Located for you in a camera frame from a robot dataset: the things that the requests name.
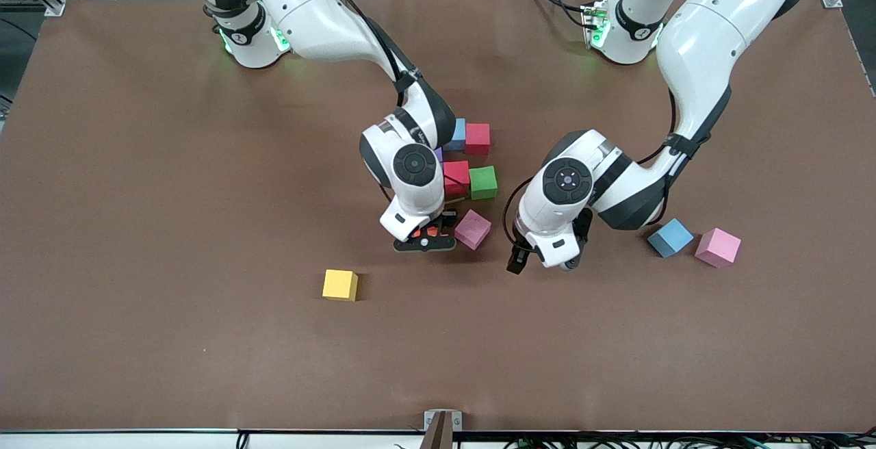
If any yellow foam cube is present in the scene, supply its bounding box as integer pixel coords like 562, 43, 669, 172
322, 269, 359, 303

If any grey metal table bracket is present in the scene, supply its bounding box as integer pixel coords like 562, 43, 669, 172
419, 409, 463, 449

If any white table edge rail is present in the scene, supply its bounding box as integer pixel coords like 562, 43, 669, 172
0, 430, 876, 449

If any red foam cube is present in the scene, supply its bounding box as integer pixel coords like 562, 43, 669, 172
465, 123, 492, 157
443, 161, 472, 197

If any pink foam cube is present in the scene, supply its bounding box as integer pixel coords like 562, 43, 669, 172
695, 227, 742, 269
454, 209, 493, 251

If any large table cover sheet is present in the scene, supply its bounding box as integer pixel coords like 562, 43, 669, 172
0, 0, 876, 433

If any green foam cube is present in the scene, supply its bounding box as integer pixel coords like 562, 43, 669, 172
469, 166, 498, 201

